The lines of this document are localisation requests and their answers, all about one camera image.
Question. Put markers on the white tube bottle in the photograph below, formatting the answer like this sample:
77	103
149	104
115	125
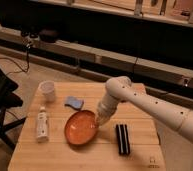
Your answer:
42	126

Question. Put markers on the blue sponge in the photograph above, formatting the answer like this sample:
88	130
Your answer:
74	103

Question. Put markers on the black office chair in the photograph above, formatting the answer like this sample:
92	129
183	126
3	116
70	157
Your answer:
7	100

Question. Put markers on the black and white striped block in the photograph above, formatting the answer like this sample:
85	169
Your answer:
122	139

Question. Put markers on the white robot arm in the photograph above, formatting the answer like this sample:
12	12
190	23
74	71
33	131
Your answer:
118	89

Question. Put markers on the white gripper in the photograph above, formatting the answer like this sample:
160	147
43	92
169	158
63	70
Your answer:
105	110

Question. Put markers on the black power adapter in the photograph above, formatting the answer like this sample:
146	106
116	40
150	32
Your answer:
50	36

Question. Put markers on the white plastic cup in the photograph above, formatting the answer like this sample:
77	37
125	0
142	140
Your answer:
47	88

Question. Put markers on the orange ceramic bowl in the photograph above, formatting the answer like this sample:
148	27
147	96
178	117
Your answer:
80	128

